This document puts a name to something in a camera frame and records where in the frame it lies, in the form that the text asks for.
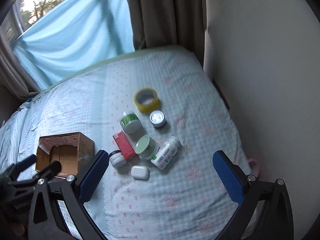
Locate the small white black-lid jar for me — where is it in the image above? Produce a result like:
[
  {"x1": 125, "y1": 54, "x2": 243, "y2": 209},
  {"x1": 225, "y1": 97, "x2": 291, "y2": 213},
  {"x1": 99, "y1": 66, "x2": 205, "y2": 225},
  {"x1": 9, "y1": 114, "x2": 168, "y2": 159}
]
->
[{"x1": 109, "y1": 150, "x2": 127, "y2": 169}]

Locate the red carton box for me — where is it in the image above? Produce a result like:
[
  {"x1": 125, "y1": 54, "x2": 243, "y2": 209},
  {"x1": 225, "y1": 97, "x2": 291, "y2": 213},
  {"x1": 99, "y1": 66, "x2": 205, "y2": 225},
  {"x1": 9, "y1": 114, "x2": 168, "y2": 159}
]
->
[{"x1": 113, "y1": 131, "x2": 136, "y2": 160}]

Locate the white earbuds case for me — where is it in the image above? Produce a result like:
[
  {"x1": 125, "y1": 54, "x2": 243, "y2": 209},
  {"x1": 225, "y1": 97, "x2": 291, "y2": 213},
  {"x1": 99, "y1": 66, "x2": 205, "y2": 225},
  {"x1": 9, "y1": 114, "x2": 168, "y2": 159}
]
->
[{"x1": 131, "y1": 165, "x2": 149, "y2": 180}]

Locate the green striped white-lid jar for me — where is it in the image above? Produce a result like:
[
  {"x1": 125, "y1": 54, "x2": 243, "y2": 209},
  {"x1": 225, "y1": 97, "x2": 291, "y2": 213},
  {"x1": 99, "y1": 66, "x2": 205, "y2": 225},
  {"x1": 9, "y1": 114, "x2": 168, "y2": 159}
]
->
[{"x1": 120, "y1": 111, "x2": 142, "y2": 134}]

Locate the white pill bottle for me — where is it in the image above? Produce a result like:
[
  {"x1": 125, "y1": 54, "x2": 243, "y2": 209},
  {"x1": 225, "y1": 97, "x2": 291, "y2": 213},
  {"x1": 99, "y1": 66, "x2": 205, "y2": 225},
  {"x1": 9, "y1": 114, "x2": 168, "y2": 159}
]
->
[{"x1": 151, "y1": 137, "x2": 181, "y2": 170}]

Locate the pale green lid jar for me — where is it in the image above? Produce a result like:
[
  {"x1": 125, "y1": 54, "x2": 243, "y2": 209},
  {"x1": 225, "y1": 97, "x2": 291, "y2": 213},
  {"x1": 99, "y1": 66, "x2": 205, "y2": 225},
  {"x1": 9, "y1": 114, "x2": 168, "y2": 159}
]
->
[{"x1": 135, "y1": 135, "x2": 159, "y2": 160}]

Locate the open cardboard box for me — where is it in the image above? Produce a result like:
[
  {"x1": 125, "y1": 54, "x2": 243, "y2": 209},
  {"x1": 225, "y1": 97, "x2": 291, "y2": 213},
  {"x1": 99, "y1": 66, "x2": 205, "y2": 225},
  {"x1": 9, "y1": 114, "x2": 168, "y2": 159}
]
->
[{"x1": 35, "y1": 132, "x2": 94, "y2": 178}]

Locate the grey left curtain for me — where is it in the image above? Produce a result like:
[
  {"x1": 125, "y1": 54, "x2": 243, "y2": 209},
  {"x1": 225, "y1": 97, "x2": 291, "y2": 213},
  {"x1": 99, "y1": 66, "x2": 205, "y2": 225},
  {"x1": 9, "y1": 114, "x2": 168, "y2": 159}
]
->
[{"x1": 1, "y1": 29, "x2": 40, "y2": 101}]

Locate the yellow tape roll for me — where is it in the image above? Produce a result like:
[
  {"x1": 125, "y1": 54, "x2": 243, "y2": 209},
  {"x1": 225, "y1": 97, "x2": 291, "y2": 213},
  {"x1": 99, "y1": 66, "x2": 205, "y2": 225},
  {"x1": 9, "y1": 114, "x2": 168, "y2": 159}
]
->
[{"x1": 133, "y1": 88, "x2": 159, "y2": 113}]

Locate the small silver-lid jar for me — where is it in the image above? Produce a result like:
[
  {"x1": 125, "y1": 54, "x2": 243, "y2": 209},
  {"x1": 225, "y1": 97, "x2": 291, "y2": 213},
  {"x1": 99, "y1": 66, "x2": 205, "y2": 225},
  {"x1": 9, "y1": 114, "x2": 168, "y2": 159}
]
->
[{"x1": 149, "y1": 110, "x2": 166, "y2": 128}]

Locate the checkered floral bed sheet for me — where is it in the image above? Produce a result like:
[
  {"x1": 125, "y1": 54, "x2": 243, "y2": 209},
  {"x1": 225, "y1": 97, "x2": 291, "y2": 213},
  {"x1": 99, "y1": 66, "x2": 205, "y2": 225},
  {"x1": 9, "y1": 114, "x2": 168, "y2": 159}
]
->
[{"x1": 1, "y1": 48, "x2": 251, "y2": 239}]

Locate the light blue curtain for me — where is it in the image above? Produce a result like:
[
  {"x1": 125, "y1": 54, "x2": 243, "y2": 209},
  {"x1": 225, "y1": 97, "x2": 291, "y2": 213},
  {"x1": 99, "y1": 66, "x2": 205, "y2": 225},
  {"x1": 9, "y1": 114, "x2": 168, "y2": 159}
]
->
[{"x1": 11, "y1": 0, "x2": 134, "y2": 90}]

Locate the window frame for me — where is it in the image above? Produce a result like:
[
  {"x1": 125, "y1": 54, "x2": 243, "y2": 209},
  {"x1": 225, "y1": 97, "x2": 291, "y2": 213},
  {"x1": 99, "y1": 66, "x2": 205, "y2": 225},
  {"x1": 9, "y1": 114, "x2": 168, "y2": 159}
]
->
[{"x1": 1, "y1": 0, "x2": 30, "y2": 43}]

